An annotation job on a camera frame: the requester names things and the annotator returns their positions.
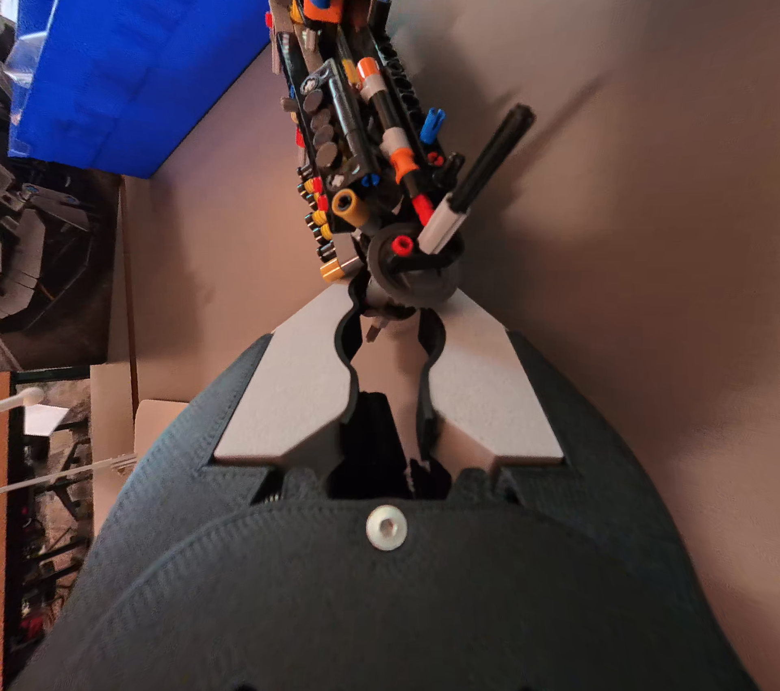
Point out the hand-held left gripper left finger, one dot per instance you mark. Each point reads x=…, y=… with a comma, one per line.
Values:
x=286, y=398

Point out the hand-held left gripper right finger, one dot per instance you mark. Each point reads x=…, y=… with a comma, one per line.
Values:
x=493, y=392

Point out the multicoloured lego technic model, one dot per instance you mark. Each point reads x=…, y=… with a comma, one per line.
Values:
x=347, y=112

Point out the large blue plastic bin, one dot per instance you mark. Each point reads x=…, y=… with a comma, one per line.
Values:
x=140, y=33

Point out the clear plastic bag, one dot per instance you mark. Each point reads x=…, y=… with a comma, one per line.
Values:
x=27, y=57

